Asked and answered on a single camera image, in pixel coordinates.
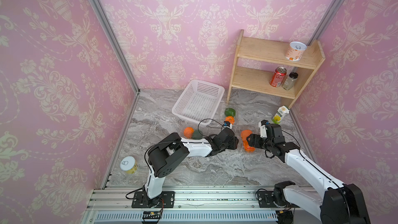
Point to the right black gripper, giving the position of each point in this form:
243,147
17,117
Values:
257,138

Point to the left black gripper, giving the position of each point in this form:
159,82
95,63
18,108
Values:
233,143

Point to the peeled orange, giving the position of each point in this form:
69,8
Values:
245,134
248,148

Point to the clear clamshell container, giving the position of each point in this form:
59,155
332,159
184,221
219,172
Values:
241,147
237,117
205,139

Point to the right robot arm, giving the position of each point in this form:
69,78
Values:
335,202

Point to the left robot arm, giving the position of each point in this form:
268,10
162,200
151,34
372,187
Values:
164,157

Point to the back container orange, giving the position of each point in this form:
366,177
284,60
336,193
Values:
231,119

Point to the container orange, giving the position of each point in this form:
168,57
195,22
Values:
188,132
231,119

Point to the green white juice carton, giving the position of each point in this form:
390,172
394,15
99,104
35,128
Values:
280,114

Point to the back container green fruit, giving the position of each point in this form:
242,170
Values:
230,112

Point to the container green fruit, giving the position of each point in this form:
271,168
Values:
230,112
197,135

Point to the left container green fruit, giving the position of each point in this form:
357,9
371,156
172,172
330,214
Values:
197,135

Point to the left container orange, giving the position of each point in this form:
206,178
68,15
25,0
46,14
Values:
188,132

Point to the white plastic basket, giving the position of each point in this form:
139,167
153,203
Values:
199,102

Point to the glass spice jar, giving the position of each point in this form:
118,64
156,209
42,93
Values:
290,81

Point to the red soda can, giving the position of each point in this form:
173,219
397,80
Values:
278,76

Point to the white orange cup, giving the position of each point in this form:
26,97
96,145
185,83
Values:
295,51

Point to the yellow white can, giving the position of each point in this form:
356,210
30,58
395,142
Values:
128,165

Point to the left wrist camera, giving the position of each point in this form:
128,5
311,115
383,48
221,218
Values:
227,124

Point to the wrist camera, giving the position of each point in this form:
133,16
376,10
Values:
227,124
263,128

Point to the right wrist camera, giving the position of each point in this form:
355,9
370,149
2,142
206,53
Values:
263,128

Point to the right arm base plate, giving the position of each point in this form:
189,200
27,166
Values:
266,200

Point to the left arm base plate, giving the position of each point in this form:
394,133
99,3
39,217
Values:
153,199

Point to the aluminium frame rail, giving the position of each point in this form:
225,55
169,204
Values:
194,205

